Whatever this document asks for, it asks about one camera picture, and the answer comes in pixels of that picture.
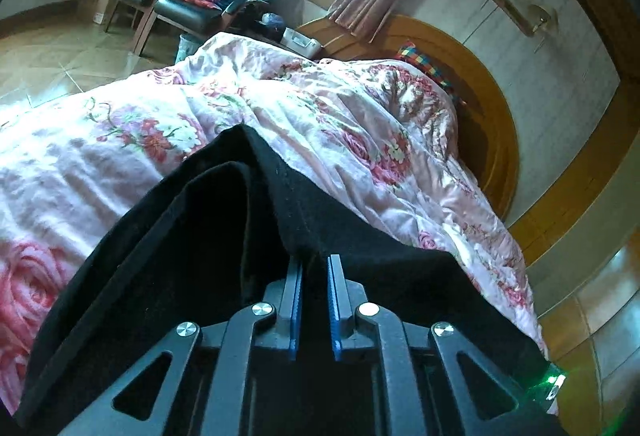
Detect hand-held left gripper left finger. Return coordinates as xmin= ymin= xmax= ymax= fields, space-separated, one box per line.
xmin=57 ymin=256 xmax=304 ymax=436

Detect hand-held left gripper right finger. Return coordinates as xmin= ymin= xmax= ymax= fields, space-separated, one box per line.
xmin=327 ymin=255 xmax=563 ymax=436

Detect black pants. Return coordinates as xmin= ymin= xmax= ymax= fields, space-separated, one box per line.
xmin=12 ymin=123 xmax=551 ymax=432

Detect pink floral quilt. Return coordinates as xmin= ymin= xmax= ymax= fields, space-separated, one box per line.
xmin=0 ymin=32 xmax=546 ymax=412

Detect colourful checked pillow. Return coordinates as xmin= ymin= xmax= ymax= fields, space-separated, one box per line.
xmin=395 ymin=42 xmax=456 ymax=94

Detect white plastic box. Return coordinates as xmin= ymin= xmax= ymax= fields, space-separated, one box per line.
xmin=280 ymin=27 xmax=323 ymax=58

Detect wooden bed headboard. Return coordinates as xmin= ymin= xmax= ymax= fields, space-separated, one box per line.
xmin=295 ymin=15 xmax=521 ymax=222

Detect small waste bin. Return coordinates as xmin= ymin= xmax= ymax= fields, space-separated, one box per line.
xmin=177 ymin=35 xmax=201 ymax=64

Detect cardboard box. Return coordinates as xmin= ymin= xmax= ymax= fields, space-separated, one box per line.
xmin=92 ymin=0 xmax=121 ymax=24

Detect brass wall lamp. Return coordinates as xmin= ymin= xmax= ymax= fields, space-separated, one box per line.
xmin=487 ymin=0 xmax=558 ymax=37

